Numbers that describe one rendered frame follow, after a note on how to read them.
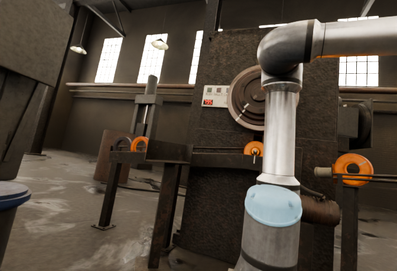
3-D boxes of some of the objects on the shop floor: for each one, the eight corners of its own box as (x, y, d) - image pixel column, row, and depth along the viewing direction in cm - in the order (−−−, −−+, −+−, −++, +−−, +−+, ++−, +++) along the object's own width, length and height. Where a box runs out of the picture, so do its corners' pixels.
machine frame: (201, 219, 217) (223, 65, 245) (318, 251, 178) (326, 64, 207) (169, 243, 150) (204, 27, 178) (345, 301, 111) (352, 13, 140)
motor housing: (282, 293, 110) (290, 191, 119) (330, 310, 102) (334, 199, 111) (283, 309, 98) (292, 193, 107) (337, 329, 90) (341, 203, 99)
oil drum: (110, 176, 409) (119, 132, 423) (134, 182, 387) (143, 135, 402) (84, 178, 354) (96, 127, 368) (111, 184, 333) (123, 130, 347)
